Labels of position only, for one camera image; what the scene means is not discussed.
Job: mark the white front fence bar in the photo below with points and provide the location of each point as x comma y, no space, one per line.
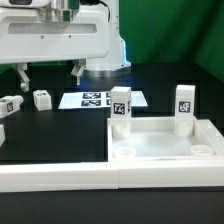
111,175

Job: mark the white square tabletop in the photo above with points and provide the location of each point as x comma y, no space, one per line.
153,138

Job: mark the white left fence piece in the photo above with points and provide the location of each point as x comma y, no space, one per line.
2,134

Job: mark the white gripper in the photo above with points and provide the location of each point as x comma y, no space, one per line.
24,38

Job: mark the paper sheet with markers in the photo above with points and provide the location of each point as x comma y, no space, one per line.
78,100

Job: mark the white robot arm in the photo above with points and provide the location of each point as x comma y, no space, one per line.
64,11

